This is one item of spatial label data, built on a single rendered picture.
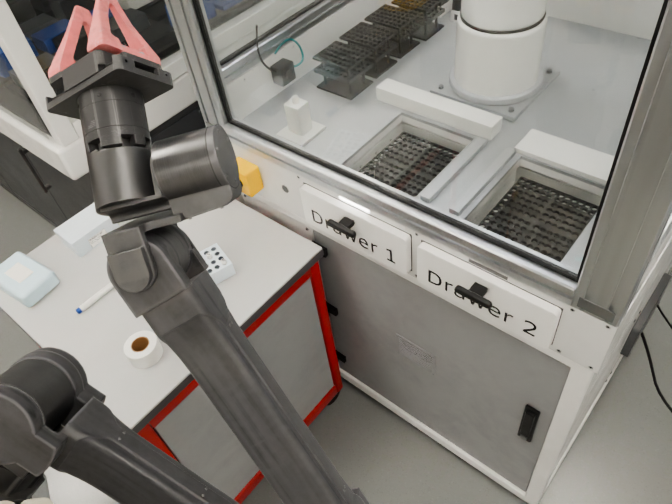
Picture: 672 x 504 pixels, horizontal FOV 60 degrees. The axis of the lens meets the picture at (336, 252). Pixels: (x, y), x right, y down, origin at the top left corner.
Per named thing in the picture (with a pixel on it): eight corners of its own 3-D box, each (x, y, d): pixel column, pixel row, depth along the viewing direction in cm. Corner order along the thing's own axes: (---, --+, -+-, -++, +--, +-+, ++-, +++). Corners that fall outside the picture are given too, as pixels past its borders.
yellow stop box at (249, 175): (250, 200, 141) (243, 177, 135) (230, 189, 144) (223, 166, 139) (264, 188, 143) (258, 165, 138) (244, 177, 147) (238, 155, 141)
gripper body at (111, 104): (172, 68, 54) (187, 143, 53) (101, 108, 58) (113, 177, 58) (114, 46, 48) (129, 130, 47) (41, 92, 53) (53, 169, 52)
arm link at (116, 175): (84, 222, 49) (119, 230, 55) (158, 202, 48) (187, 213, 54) (71, 145, 50) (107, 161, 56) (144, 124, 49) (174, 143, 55)
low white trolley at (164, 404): (225, 546, 167) (127, 431, 111) (103, 425, 198) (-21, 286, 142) (350, 399, 194) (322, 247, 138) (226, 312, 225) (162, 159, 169)
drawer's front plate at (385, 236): (406, 275, 122) (406, 240, 114) (305, 222, 136) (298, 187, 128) (411, 270, 123) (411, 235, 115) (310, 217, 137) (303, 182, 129)
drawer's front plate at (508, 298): (547, 350, 107) (557, 315, 99) (416, 281, 121) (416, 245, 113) (551, 344, 108) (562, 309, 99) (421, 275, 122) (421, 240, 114)
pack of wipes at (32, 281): (63, 282, 140) (54, 270, 136) (30, 310, 135) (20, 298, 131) (26, 260, 146) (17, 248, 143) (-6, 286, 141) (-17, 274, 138)
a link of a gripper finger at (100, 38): (150, -6, 55) (167, 85, 54) (102, 26, 59) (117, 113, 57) (88, -37, 49) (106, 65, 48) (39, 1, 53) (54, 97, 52)
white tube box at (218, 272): (188, 300, 132) (183, 290, 129) (174, 278, 137) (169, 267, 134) (236, 273, 136) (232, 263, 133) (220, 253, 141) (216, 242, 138)
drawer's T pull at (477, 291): (489, 310, 104) (489, 306, 103) (453, 291, 108) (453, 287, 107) (499, 297, 106) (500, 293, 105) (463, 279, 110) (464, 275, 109)
